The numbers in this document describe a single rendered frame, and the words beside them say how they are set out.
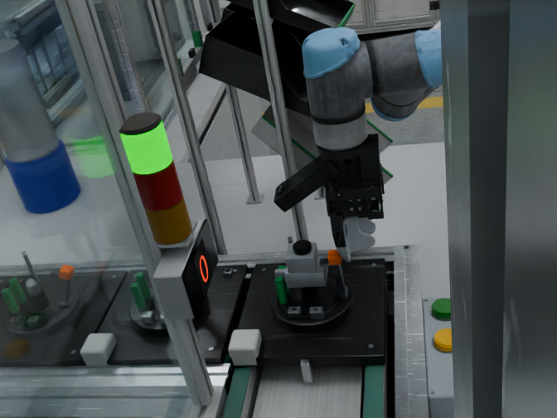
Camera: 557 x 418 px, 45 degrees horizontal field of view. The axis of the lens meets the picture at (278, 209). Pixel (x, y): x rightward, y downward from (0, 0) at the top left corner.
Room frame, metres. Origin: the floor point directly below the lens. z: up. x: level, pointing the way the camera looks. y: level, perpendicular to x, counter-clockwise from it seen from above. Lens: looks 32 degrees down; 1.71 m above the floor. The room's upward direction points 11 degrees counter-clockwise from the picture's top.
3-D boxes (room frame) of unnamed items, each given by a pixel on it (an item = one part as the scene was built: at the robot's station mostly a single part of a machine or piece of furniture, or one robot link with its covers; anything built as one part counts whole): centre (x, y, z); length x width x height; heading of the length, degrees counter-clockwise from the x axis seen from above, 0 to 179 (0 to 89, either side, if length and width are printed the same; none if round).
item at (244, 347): (0.79, 0.09, 0.97); 0.05 x 0.05 x 0.04; 76
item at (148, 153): (0.71, 0.14, 1.38); 0.05 x 0.05 x 0.05
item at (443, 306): (0.79, -0.23, 0.96); 0.04 x 0.04 x 0.02
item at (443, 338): (0.73, -0.21, 0.96); 0.04 x 0.04 x 0.02
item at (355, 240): (0.83, -0.11, 1.11); 0.06 x 0.03 x 0.09; 76
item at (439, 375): (0.73, -0.21, 0.93); 0.21 x 0.07 x 0.06; 166
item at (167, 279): (0.71, 0.14, 1.29); 0.12 x 0.05 x 0.25; 166
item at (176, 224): (0.71, 0.14, 1.28); 0.05 x 0.05 x 0.05
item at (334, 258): (0.85, -0.07, 1.04); 0.04 x 0.02 x 0.08; 76
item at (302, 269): (0.86, -0.02, 1.06); 0.08 x 0.04 x 0.07; 76
